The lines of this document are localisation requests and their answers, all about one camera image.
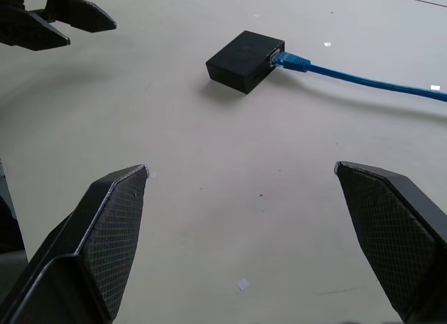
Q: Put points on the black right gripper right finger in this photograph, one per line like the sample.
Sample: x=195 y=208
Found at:
x=401 y=240

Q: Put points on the small black box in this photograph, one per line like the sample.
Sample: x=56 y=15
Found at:
x=241 y=60

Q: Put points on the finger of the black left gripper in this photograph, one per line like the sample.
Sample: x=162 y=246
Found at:
x=84 y=16
x=35 y=34

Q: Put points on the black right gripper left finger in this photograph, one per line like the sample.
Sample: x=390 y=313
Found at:
x=80 y=261

